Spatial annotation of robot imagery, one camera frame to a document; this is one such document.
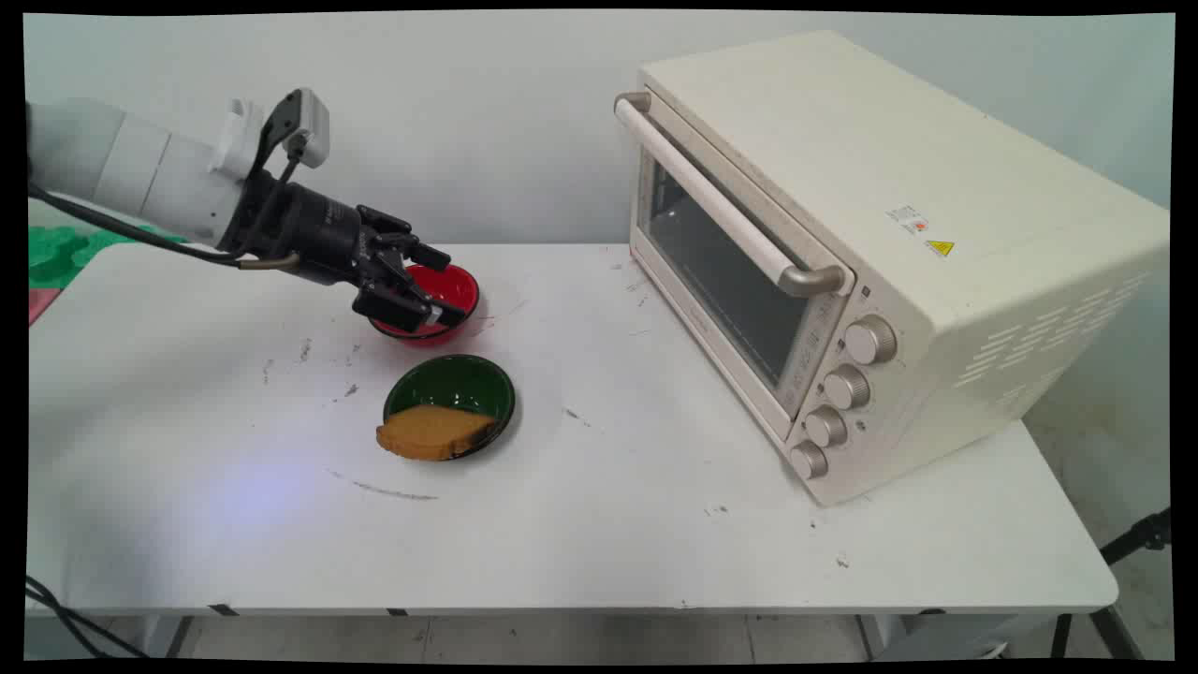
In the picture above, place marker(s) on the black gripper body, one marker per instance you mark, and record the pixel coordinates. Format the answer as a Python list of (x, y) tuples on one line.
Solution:
[(314, 234)]

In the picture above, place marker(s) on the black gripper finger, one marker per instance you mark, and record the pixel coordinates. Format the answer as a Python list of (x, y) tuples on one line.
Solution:
[(402, 304), (412, 248)]

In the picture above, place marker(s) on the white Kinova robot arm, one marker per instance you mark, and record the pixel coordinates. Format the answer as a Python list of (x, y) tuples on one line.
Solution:
[(140, 168)]

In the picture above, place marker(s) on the red bowl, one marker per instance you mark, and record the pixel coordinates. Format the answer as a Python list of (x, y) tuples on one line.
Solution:
[(459, 285)]

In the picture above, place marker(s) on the green bowl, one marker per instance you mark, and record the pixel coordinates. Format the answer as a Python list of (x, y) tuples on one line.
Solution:
[(459, 384)]

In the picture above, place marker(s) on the brown bread slice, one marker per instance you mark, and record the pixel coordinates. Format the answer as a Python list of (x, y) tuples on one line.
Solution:
[(430, 432)]

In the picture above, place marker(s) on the green foam mat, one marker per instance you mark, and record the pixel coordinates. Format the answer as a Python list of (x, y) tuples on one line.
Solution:
[(65, 251)]

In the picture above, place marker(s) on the pink foam mat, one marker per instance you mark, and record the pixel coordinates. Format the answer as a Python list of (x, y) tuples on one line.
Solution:
[(41, 303)]

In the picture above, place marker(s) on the black table leg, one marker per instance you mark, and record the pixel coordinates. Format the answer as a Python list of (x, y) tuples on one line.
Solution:
[(178, 637), (1061, 637)]

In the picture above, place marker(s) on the silver oven knob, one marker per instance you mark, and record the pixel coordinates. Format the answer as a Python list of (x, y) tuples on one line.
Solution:
[(847, 387), (825, 426), (809, 460), (870, 339)]

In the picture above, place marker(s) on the cream toaster oven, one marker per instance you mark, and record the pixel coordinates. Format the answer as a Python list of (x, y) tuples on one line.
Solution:
[(842, 140)]

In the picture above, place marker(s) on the white label sticker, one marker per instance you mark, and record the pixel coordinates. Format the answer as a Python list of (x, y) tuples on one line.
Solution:
[(908, 219)]

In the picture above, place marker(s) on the yellow warning triangle sticker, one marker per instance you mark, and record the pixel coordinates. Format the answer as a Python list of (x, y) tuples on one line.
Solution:
[(941, 248)]

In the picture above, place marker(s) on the black tripod leg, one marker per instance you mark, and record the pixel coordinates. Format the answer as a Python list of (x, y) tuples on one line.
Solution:
[(1137, 535)]

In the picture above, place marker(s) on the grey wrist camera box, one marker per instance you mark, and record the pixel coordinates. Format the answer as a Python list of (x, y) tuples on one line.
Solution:
[(309, 126)]

